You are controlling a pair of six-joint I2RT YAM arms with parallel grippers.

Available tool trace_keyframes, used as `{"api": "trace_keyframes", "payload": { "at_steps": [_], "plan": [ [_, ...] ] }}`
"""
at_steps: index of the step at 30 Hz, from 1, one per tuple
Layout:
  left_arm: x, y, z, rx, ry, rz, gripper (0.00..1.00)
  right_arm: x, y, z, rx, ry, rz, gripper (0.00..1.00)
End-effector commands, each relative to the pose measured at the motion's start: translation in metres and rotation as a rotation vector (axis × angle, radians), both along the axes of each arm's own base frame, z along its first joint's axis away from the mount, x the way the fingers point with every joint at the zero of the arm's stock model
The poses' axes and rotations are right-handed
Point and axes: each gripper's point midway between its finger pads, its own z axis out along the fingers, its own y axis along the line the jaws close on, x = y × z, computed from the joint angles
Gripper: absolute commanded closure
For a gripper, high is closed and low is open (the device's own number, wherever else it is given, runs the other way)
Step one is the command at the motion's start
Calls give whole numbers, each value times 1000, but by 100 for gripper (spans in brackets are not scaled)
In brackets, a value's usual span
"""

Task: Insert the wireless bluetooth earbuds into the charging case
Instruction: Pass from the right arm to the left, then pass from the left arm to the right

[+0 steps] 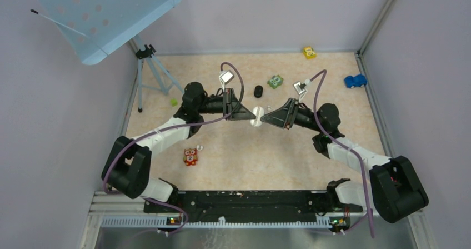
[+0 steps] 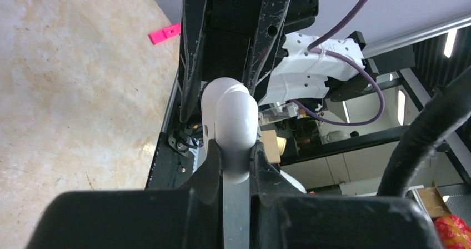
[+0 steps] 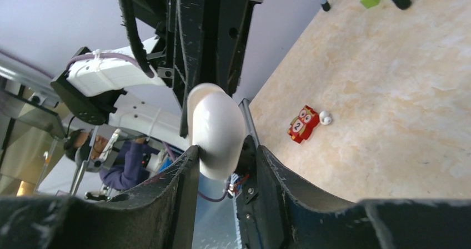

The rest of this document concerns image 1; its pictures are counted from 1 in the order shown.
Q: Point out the aluminium frame rail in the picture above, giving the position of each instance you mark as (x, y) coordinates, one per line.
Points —
(116, 221)

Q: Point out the green owl toy block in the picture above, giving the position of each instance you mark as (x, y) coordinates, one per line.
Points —
(275, 81)

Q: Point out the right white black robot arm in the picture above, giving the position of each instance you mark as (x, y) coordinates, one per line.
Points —
(390, 185)

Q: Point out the red owl toy block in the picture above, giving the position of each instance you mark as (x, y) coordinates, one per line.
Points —
(190, 157)

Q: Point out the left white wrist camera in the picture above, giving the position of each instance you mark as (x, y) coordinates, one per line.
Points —
(225, 77)

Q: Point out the light blue tripod stand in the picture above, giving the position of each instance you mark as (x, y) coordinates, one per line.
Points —
(151, 73)

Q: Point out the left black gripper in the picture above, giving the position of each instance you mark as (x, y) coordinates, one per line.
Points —
(229, 97)

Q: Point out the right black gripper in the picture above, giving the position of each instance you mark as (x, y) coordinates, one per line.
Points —
(284, 116)

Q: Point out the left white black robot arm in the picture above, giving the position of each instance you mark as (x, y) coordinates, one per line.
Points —
(127, 168)

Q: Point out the blue toy car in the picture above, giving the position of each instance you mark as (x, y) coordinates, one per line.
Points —
(355, 81)

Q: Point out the white earbud charging case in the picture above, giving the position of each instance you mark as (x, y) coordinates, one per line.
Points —
(259, 112)

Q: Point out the light blue perforated board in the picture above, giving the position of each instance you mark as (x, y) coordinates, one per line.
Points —
(97, 28)

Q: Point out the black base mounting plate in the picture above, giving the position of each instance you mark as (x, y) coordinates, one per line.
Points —
(258, 206)

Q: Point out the black earbud charging case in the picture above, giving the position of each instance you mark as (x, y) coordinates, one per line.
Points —
(258, 91)

